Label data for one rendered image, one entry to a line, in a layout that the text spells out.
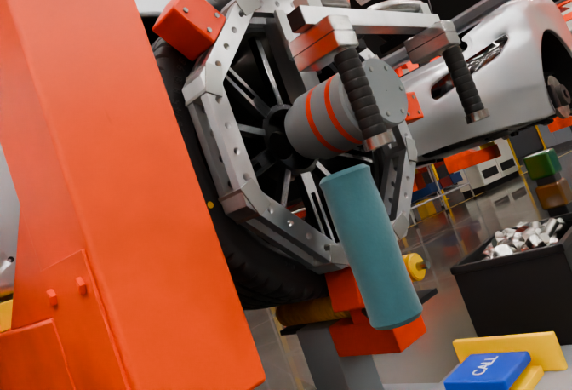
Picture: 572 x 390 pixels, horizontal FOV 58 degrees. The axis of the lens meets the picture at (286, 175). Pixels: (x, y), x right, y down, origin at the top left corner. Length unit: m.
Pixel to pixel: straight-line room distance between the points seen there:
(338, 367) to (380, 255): 0.37
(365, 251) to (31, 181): 0.48
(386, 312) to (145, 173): 0.44
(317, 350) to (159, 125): 0.66
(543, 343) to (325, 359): 0.60
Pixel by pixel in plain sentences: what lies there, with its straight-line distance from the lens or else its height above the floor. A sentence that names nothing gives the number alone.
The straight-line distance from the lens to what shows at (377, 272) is 0.84.
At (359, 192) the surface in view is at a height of 0.70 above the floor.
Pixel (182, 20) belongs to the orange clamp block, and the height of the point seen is 1.06.
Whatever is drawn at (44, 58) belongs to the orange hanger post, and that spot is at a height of 0.95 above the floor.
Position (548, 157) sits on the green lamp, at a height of 0.65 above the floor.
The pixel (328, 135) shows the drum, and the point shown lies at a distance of 0.96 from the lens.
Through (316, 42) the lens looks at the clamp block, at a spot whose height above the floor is 0.92.
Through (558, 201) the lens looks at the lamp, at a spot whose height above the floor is 0.58.
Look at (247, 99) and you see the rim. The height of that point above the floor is 0.95.
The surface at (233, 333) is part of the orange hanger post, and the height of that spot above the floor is 0.59.
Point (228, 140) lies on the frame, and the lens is 0.85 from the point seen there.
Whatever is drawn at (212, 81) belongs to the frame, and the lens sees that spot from 0.87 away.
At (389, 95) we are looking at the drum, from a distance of 0.95.
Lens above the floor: 0.70
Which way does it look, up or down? 4 degrees up
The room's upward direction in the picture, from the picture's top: 20 degrees counter-clockwise
